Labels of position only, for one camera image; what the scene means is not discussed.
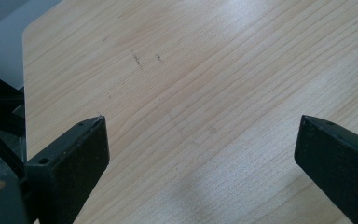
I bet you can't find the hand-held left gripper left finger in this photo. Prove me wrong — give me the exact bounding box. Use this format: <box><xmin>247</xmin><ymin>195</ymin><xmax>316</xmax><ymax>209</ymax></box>
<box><xmin>23</xmin><ymin>115</ymin><xmax>111</xmax><ymax>224</ymax></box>

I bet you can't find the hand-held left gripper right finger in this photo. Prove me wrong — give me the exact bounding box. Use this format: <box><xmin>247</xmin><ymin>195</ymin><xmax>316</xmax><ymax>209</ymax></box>
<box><xmin>294</xmin><ymin>114</ymin><xmax>358</xmax><ymax>224</ymax></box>

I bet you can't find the black metal stand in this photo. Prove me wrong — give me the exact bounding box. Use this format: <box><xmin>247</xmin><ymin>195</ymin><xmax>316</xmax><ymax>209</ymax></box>
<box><xmin>0</xmin><ymin>68</ymin><xmax>28</xmax><ymax>180</ymax></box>

